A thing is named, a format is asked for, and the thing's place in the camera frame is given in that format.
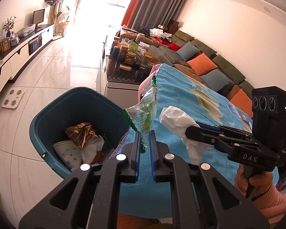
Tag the black bag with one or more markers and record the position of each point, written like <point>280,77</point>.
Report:
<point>143,30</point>

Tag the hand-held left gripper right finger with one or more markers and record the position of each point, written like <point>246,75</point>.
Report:
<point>153,162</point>

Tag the blue floral blanket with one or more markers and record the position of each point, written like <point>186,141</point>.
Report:
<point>181,90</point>

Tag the group of jars and tins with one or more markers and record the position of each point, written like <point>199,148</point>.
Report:
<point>131,57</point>

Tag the blue white porcelain jar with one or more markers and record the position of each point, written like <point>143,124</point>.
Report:
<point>14,41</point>

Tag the plant in blue vase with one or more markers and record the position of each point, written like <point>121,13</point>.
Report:
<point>9,26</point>

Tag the person's right forearm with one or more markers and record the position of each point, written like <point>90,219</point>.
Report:
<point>276,205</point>

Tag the white clothes pile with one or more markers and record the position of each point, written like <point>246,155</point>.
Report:
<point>160,33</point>

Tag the brown wooden box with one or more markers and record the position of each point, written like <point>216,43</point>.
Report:
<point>173,25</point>

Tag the recessed ceiling spotlight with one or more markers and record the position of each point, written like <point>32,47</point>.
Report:
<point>267,10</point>

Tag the blue dotted paper cup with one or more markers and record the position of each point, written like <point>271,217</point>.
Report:
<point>68,153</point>

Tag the green clear snack wrapper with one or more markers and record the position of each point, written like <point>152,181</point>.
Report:
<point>145,109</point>

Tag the white TV cabinet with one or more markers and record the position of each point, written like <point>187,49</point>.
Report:
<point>16,59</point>

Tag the blue cushion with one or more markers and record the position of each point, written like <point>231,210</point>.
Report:
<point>215,80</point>
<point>187,52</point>

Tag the white bathroom scale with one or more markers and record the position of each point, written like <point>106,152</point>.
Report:
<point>13,97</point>

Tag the clear plastic bag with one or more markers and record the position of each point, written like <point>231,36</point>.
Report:
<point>26,30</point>

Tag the small picture frame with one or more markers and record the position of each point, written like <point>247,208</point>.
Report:
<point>5,44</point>

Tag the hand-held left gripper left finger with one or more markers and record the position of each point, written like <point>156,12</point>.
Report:
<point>137,162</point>

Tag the tall leafy plant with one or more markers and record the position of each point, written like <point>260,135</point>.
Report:
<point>66,16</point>

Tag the person's right hand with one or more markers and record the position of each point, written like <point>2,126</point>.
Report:
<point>265,181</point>

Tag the black monitor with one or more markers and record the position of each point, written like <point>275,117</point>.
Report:
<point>38,16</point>

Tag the orange cushion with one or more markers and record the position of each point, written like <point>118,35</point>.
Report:
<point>240,100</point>
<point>201,64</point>

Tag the red cloth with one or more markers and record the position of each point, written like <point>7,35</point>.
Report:
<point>171,45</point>

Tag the orange peel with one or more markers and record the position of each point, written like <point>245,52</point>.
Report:
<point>98,158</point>

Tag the teal plastic bin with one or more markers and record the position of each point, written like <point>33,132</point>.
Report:
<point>85,105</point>

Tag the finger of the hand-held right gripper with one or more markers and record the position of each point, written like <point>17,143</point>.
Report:
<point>200,134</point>
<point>211,127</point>

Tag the coffee table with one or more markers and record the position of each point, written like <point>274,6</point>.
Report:
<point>119,81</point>

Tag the green brown sofa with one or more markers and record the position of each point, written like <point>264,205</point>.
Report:
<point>226,69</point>

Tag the orange curtain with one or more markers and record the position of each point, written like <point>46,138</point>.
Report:
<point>133,4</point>

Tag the grey curtain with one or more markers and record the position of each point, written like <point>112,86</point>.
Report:
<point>162,2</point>

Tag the white tissue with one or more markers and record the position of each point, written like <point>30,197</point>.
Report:
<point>91,149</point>
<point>178,119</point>

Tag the gold foil wrapper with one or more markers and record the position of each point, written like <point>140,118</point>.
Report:
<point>82,134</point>

